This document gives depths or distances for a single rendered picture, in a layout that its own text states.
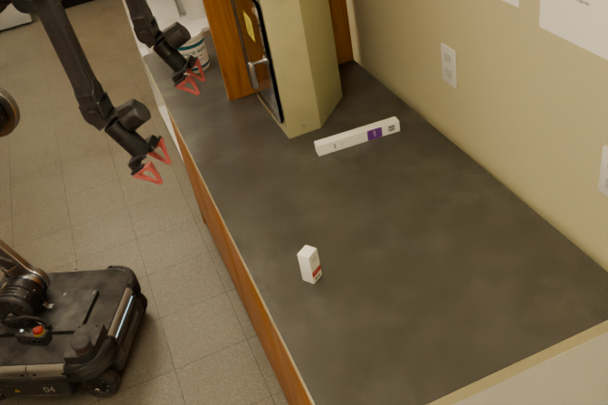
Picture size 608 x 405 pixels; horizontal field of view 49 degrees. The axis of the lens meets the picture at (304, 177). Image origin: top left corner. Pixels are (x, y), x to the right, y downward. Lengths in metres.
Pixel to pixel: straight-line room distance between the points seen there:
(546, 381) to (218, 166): 1.11
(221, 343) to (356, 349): 1.43
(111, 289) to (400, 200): 1.47
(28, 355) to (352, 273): 1.54
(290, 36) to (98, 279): 1.45
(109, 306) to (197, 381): 0.46
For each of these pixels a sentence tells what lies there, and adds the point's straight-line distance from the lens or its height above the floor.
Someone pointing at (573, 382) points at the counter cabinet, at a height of 0.78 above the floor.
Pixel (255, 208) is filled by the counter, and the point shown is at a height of 0.94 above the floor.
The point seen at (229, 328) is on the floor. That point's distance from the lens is 2.86.
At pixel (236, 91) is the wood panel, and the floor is 0.97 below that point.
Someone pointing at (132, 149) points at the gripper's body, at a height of 1.15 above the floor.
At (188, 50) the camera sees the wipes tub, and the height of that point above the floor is 1.04.
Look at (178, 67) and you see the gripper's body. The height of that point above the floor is 1.14.
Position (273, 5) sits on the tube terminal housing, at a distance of 1.93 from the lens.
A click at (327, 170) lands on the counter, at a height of 0.94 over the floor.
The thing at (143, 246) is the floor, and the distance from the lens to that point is 3.42.
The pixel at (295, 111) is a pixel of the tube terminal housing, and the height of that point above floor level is 1.03.
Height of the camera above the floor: 2.05
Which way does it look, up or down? 35 degrees down
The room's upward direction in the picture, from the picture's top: 11 degrees counter-clockwise
